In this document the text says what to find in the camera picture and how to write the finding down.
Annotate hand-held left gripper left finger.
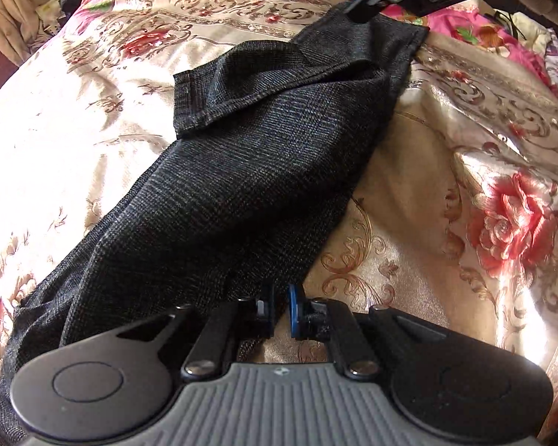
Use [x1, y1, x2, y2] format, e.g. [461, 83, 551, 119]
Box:
[103, 282, 277, 380]

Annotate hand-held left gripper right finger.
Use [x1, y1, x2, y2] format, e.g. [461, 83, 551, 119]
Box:
[287, 284, 455, 381]

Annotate dark grey pants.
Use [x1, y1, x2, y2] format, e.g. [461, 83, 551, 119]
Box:
[0, 2, 431, 430]

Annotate cream cloth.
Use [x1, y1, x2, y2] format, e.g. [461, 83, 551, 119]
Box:
[510, 11, 555, 53]

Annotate floral satin bedspread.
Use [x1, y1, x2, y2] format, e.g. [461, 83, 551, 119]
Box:
[0, 0, 558, 446]

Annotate white green packet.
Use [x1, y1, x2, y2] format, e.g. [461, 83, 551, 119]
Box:
[34, 0, 67, 31]

